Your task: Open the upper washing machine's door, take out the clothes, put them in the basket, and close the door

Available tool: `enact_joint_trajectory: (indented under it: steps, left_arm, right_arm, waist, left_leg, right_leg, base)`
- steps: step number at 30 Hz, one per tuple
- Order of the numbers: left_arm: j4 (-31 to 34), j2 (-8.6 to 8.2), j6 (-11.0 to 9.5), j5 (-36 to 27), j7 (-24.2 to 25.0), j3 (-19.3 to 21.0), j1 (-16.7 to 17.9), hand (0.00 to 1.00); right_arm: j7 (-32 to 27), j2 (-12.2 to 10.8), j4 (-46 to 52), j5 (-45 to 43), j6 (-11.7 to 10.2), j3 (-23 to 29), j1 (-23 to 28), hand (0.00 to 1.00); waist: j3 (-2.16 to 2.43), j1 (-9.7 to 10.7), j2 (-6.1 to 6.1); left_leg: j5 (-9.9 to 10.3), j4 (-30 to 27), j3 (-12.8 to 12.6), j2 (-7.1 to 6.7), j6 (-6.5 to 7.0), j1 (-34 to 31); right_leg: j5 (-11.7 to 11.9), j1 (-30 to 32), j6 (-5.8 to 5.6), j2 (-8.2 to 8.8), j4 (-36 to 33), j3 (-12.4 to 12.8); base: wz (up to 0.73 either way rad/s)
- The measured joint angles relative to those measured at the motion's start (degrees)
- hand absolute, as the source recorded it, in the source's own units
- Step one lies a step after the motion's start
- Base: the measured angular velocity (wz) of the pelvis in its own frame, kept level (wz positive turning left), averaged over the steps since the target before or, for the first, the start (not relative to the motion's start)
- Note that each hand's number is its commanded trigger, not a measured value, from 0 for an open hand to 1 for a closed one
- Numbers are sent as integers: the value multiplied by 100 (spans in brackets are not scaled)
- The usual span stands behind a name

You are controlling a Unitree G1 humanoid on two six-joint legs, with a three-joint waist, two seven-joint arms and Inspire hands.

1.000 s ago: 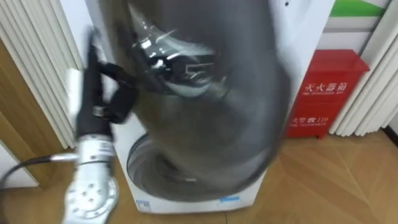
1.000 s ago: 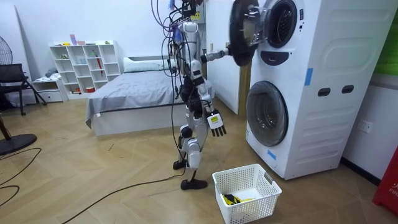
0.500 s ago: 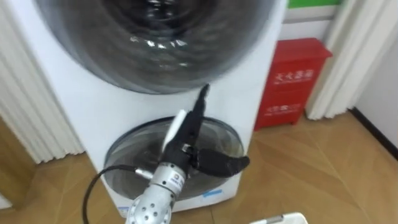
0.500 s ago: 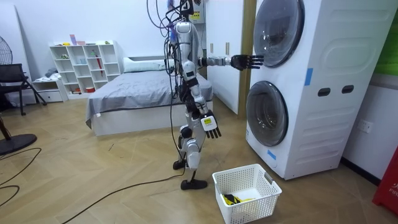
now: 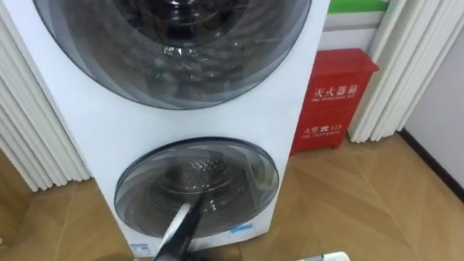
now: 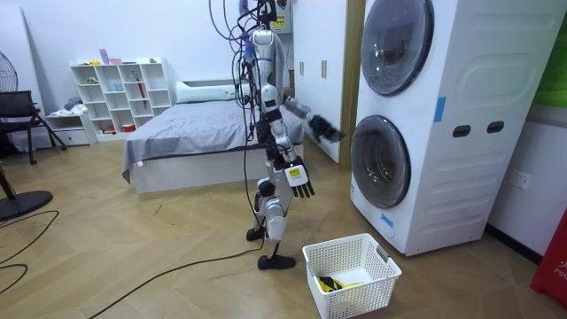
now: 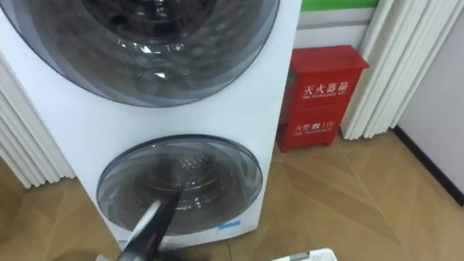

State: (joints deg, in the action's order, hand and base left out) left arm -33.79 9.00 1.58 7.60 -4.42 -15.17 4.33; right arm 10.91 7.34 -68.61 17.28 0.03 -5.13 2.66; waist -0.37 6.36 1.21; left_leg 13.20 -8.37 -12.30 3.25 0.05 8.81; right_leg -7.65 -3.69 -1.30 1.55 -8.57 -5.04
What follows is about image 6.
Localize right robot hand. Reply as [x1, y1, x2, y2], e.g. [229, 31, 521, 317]
[283, 163, 316, 199]

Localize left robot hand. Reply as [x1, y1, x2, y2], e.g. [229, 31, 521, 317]
[307, 113, 346, 144]

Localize robot legs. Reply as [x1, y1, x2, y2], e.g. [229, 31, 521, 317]
[245, 152, 311, 271]

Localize white wardrobe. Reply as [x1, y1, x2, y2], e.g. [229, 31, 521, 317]
[292, 0, 352, 164]

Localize robot body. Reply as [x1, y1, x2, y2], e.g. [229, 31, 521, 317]
[241, 0, 289, 147]

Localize grey bed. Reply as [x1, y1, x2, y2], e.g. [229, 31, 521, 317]
[120, 79, 306, 195]

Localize yellow and black garment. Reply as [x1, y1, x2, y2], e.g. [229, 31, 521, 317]
[315, 276, 363, 293]

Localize white plastic laundry basket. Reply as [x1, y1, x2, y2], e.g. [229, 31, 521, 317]
[301, 232, 403, 319]

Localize white washing machine tower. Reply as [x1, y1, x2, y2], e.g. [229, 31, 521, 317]
[348, 0, 567, 258]

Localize white pillow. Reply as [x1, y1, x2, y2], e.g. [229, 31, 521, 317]
[175, 81, 240, 105]

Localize white cube shelf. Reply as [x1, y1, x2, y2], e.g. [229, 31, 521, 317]
[69, 57, 175, 143]

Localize low white bedside cabinet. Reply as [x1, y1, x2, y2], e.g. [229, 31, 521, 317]
[44, 110, 97, 147]

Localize red box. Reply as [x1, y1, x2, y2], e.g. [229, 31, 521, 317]
[529, 221, 567, 307]

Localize black chair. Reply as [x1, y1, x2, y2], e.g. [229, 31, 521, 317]
[0, 89, 68, 166]

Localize black standing fan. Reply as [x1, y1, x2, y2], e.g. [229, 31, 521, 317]
[0, 50, 54, 223]

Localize grey wall panel box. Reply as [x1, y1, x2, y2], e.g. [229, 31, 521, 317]
[269, 3, 293, 35]

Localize cable bundle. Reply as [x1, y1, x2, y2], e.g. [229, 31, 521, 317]
[207, 0, 289, 58]

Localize white wall socket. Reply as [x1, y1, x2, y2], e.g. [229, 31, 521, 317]
[508, 169, 533, 191]

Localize green wall poster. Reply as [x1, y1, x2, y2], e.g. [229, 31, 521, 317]
[532, 24, 567, 109]

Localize thin black floor cable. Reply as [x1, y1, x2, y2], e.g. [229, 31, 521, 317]
[0, 209, 61, 296]

